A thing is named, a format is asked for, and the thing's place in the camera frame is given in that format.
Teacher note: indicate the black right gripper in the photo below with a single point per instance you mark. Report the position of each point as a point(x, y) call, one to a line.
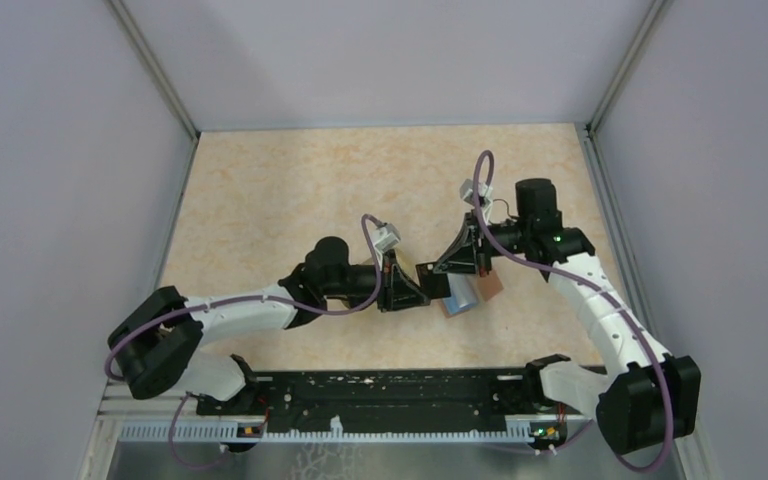
point(464, 254)

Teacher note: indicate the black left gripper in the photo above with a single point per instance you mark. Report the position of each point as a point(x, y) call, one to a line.
point(396, 288)

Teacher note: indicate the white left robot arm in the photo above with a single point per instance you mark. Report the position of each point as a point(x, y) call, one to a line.
point(158, 347)

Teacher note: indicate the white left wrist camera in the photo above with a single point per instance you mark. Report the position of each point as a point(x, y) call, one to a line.
point(386, 237)

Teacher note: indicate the white slotted cable duct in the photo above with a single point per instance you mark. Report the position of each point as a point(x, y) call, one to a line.
point(227, 431)

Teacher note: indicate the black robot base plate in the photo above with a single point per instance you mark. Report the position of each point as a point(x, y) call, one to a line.
point(430, 401)

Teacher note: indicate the beige oval tray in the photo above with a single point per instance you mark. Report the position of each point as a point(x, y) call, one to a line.
point(345, 299)

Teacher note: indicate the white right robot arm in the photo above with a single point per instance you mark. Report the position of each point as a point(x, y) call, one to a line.
point(646, 394)

